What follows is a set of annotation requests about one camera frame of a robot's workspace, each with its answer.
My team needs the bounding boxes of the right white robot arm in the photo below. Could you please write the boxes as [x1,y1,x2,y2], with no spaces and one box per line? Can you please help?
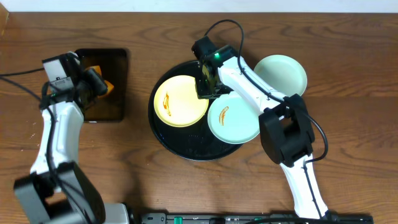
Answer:
[192,36,328,220]

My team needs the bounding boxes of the orange and green sponge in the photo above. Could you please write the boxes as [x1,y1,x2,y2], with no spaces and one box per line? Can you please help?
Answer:
[88,65,114,98]

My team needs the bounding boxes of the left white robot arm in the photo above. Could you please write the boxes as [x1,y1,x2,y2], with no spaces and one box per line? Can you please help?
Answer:
[14,52,134,223]

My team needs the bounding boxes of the round black serving tray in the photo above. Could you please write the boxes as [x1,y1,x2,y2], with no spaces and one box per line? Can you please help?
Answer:
[148,60,242,161]

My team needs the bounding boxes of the pale green plate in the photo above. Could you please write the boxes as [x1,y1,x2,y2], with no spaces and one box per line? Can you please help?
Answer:
[208,91,259,144]
[254,55,307,96]

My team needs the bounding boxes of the yellow plate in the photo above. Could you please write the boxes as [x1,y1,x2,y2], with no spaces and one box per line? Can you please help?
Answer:
[152,75,209,128]

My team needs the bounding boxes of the black rectangular water tray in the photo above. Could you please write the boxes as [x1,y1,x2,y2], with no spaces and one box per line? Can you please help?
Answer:
[75,49,129,123]

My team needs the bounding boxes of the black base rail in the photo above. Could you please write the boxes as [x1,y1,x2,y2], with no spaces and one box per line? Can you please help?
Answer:
[139,213,374,224]

